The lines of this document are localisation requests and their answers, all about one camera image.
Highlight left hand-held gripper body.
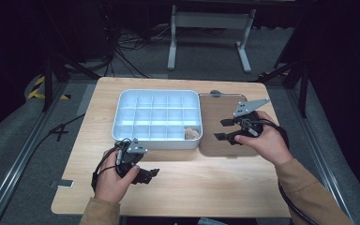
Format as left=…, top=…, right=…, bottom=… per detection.
left=114, top=138, right=149, bottom=179

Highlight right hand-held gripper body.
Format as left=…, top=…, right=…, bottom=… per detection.
left=229, top=97, right=271, bottom=146

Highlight beige sock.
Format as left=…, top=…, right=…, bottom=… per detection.
left=184, top=127, right=202, bottom=141

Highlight white divided storage box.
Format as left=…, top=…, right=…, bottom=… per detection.
left=112, top=88, right=203, bottom=151

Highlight person's right hand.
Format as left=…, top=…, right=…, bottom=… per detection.
left=233, top=110, right=294, bottom=167

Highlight person's left hand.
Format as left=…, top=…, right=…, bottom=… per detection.
left=94, top=148, right=142, bottom=204

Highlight black tripod stand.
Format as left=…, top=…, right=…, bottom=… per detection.
left=41, top=51, right=101, bottom=113
left=256, top=59, right=311, bottom=119

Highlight grey flat floor strip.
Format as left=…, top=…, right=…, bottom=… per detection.
left=75, top=82, right=98, bottom=117

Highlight white metal stand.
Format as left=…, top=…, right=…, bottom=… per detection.
left=167, top=4, right=257, bottom=74

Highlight yellow black hazard tape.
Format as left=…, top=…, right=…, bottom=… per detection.
left=27, top=75, right=71, bottom=101

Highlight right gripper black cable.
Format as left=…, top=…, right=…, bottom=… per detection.
left=250, top=117, right=322, bottom=225

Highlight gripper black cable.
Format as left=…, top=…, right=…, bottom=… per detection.
left=90, top=138, right=133, bottom=193
left=250, top=117, right=322, bottom=225

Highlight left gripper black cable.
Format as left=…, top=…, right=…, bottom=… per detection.
left=90, top=138, right=133, bottom=193

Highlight aluminium floor rail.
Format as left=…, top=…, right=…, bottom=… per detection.
left=285, top=88, right=359, bottom=225
left=0, top=82, right=68, bottom=225

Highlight small metal table bracket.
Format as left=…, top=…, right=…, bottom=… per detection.
left=50, top=178, right=75, bottom=188

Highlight black floor cable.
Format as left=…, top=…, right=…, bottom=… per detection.
left=0, top=113, right=86, bottom=225

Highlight bundle of black floor cables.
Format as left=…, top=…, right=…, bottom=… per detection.
left=104, top=26, right=172, bottom=79

